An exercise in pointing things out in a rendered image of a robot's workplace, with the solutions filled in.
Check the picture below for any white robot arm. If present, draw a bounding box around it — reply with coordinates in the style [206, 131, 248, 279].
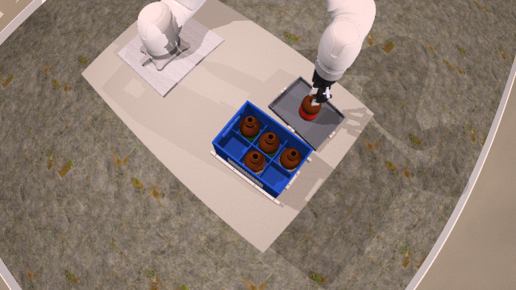
[137, 0, 376, 81]

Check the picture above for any blue plastic crate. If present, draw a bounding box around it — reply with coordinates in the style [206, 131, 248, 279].
[215, 107, 314, 199]

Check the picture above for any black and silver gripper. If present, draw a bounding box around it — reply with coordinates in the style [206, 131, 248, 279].
[310, 69, 336, 106]

